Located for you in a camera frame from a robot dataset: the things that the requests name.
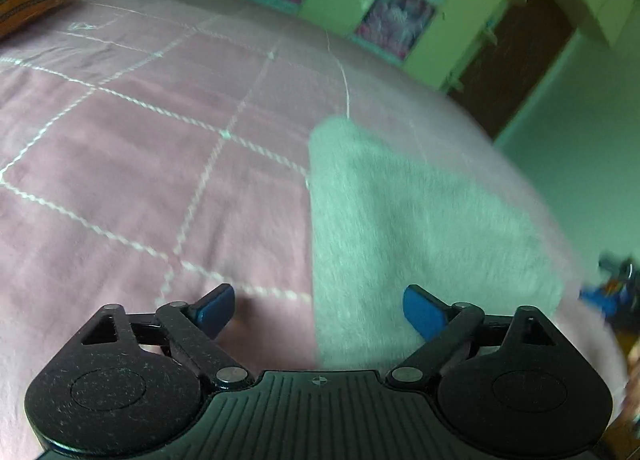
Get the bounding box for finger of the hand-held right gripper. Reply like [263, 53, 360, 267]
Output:
[578, 252, 640, 329]

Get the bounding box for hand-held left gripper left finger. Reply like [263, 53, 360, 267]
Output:
[79, 283, 251, 391]

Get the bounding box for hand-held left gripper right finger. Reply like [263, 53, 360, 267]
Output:
[386, 284, 557, 389]

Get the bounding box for grey-green pants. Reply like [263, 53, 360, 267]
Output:
[305, 115, 567, 372]

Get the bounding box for bed with pink checked sheet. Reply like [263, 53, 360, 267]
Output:
[0, 0, 632, 460]

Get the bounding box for brown wooden door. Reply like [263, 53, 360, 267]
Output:
[446, 0, 577, 142]

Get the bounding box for light green wardrobe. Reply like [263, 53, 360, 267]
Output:
[190, 0, 640, 92]

